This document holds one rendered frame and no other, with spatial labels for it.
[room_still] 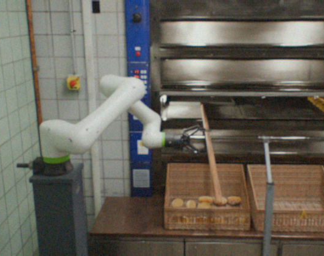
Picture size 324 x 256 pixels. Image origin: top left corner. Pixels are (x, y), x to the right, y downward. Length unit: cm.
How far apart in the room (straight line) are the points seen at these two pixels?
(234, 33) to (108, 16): 87
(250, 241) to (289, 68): 120
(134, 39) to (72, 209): 131
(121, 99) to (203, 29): 108
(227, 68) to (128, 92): 107
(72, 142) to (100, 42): 124
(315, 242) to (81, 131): 167
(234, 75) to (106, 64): 90
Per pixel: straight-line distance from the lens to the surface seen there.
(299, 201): 315
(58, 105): 307
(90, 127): 185
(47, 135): 193
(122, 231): 271
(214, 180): 187
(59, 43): 299
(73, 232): 208
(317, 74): 299
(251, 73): 289
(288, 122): 302
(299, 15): 294
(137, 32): 283
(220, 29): 286
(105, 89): 214
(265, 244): 267
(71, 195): 199
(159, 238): 270
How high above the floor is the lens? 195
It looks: 15 degrees down
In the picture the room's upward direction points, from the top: straight up
